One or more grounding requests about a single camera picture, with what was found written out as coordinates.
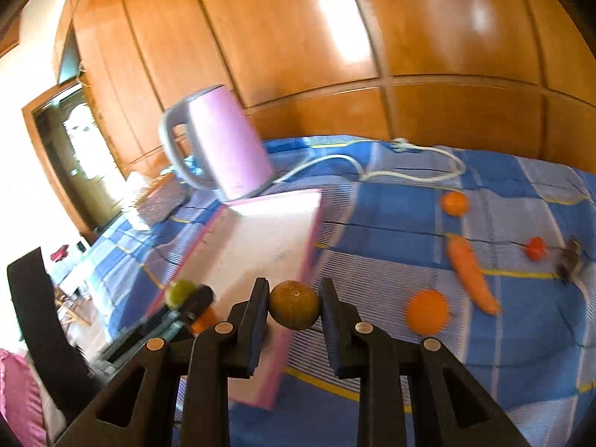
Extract white power cable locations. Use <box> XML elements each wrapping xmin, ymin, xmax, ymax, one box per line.
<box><xmin>272</xmin><ymin>142</ymin><xmax>466</xmax><ymax>184</ymax></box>

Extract blue plaid blanket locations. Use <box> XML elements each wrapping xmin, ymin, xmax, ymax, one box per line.
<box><xmin>84</xmin><ymin>136</ymin><xmax>596</xmax><ymax>447</ymax></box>

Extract black chair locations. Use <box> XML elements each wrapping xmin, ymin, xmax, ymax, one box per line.
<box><xmin>6</xmin><ymin>248</ymin><xmax>101</xmax><ymax>422</ymax></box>

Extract wooden glass door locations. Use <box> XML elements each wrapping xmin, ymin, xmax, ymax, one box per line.
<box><xmin>22</xmin><ymin>81</ymin><xmax>126</xmax><ymax>243</ymax></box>

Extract pink shallow box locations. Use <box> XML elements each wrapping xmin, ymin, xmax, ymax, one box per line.
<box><xmin>140</xmin><ymin>189</ymin><xmax>324</xmax><ymax>411</ymax></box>

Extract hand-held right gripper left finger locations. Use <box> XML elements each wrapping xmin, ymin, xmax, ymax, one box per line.
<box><xmin>55</xmin><ymin>278</ymin><xmax>272</xmax><ymax>447</ymax></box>

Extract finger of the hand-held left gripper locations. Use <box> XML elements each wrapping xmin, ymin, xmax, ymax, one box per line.
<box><xmin>184</xmin><ymin>285</ymin><xmax>216</xmax><ymax>324</ymax></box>

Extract silver embossed tissue box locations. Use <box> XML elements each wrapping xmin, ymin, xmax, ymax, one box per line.
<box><xmin>135</xmin><ymin>179</ymin><xmax>191</xmax><ymax>224</ymax></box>

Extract pink cloth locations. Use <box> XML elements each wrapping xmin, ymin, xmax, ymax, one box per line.
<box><xmin>0</xmin><ymin>348</ymin><xmax>47</xmax><ymax>447</ymax></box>

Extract wooden chair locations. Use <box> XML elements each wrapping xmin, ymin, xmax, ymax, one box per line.
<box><xmin>53</xmin><ymin>284</ymin><xmax>94</xmax><ymax>329</ymax></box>

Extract orange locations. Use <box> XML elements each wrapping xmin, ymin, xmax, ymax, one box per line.
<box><xmin>191</xmin><ymin>307</ymin><xmax>217</xmax><ymax>336</ymax></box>
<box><xmin>406</xmin><ymin>289</ymin><xmax>451</xmax><ymax>336</ymax></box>
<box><xmin>441</xmin><ymin>191</ymin><xmax>469</xmax><ymax>217</ymax></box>

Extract pink electric kettle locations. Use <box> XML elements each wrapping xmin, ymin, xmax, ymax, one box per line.
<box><xmin>158</xmin><ymin>85</ymin><xmax>275</xmax><ymax>202</ymax></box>

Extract wooden wardrobe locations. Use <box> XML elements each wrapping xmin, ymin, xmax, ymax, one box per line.
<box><xmin>53</xmin><ymin>0</ymin><xmax>596</xmax><ymax>187</ymax></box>

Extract small dark block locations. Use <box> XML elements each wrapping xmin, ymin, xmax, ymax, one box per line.
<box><xmin>556</xmin><ymin>237</ymin><xmax>583</xmax><ymax>286</ymax></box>

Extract brown round fruit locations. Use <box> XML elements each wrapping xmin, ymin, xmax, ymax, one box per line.
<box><xmin>269</xmin><ymin>280</ymin><xmax>322</xmax><ymax>331</ymax></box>

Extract green lime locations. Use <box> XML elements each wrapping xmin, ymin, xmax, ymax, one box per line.
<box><xmin>165</xmin><ymin>279</ymin><xmax>196</xmax><ymax>310</ymax></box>

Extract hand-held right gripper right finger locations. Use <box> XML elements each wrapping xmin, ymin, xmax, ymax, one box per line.
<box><xmin>319</xmin><ymin>278</ymin><xmax>532</xmax><ymax>447</ymax></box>

